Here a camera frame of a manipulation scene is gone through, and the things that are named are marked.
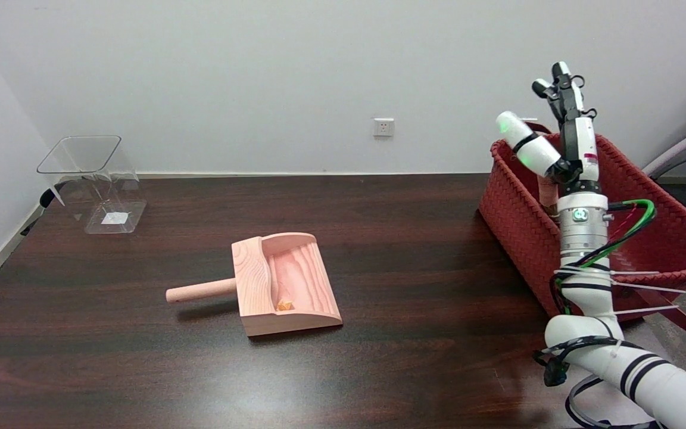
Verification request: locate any green black cable bundle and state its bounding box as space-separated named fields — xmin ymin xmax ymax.
xmin=550 ymin=198 xmax=658 ymax=316

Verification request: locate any light grey curved pipe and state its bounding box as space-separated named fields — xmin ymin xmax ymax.
xmin=643 ymin=116 xmax=686 ymax=178

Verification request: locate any black braided cable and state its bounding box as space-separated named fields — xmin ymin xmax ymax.
xmin=532 ymin=336 xmax=645 ymax=388

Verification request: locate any black cable by wall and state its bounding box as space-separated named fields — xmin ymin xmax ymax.
xmin=20 ymin=188 xmax=59 ymax=237

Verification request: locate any brown woven storage basket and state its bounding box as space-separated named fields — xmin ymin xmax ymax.
xmin=478 ymin=121 xmax=686 ymax=336

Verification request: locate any white zip tie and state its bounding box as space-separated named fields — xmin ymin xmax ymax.
xmin=556 ymin=279 xmax=686 ymax=294
xmin=612 ymin=304 xmax=681 ymax=317

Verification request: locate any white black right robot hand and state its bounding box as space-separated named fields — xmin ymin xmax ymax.
xmin=495 ymin=61 xmax=603 ymax=196

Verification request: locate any clear plastic container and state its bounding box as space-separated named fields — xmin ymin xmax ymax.
xmin=36 ymin=135 xmax=148 ymax=235

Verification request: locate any black cable loop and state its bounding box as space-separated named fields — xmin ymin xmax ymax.
xmin=565 ymin=350 xmax=686 ymax=429

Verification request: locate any wooden dustpan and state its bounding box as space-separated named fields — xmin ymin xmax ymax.
xmin=166 ymin=232 xmax=344 ymax=337

